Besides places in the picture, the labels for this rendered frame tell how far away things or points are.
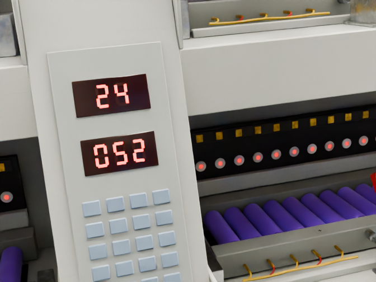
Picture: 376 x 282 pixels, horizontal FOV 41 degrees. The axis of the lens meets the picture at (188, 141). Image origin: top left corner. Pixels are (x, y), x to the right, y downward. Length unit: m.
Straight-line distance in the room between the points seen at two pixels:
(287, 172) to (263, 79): 0.21
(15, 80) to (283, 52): 0.17
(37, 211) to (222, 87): 0.26
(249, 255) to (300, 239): 0.05
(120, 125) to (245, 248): 0.16
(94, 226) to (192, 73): 0.12
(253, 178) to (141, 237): 0.23
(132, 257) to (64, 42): 0.14
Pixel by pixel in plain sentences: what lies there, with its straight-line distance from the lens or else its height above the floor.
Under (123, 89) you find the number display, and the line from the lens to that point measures 0.32.
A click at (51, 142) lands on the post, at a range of 0.32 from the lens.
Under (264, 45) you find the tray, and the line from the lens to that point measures 0.35.
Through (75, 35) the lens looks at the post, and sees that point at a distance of 0.32.
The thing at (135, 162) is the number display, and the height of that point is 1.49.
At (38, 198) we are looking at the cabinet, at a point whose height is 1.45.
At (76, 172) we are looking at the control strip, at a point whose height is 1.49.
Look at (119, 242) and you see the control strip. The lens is 0.32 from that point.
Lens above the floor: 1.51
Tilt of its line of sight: 3 degrees down
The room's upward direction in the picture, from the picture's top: 8 degrees counter-clockwise
